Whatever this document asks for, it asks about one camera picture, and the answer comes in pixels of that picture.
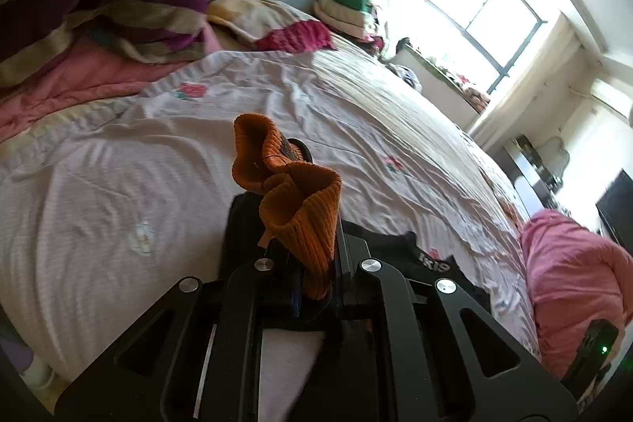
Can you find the black sweater orange cuffs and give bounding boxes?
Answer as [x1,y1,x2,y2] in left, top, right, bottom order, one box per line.
[216,112,494,422]

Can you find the stack of folded clothes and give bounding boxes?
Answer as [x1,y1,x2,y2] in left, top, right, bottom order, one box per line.
[313,0,385,56]

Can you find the pink comforter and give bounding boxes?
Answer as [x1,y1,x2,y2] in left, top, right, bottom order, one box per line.
[520,209,632,378]

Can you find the black monitor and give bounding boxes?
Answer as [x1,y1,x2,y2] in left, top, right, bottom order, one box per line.
[595,170,633,254]

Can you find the white side desk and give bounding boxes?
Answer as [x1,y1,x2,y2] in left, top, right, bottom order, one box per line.
[493,135,563,215]

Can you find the window sill clutter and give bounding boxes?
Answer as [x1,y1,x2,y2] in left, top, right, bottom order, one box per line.
[386,38,490,114]

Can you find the white curtain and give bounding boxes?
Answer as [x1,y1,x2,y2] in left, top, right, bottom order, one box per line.
[468,12,582,151]

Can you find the red and cream blanket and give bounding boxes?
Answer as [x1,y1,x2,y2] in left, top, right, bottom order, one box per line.
[207,0,337,53]

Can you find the pink strawberry bear bedsheet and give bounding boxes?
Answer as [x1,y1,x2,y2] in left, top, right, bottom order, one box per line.
[1,49,538,379]

